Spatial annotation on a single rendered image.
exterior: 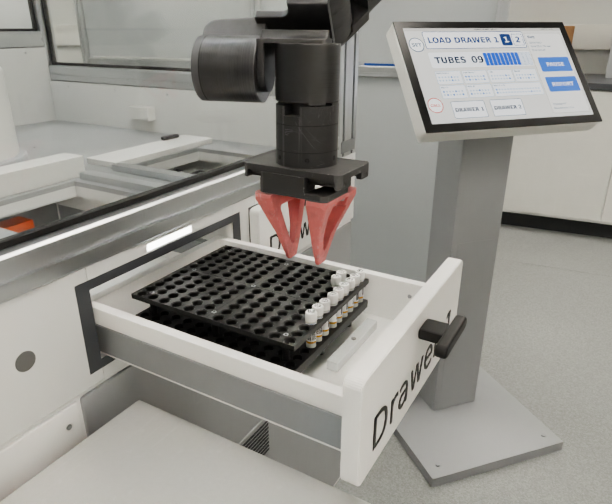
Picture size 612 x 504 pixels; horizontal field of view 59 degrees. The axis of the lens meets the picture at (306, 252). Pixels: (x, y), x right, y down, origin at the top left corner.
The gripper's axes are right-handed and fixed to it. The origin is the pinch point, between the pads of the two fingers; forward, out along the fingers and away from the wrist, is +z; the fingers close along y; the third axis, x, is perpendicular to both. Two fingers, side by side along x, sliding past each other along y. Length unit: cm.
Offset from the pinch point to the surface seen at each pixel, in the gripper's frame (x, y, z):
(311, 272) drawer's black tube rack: -10.9, 5.4, 7.7
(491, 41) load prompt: -109, 8, -18
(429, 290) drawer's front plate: -7.8, -10.6, 4.9
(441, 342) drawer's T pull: -1.1, -14.2, 6.6
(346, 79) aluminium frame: -54, 22, -12
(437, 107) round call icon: -85, 13, -4
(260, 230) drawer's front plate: -21.5, 20.5, 8.3
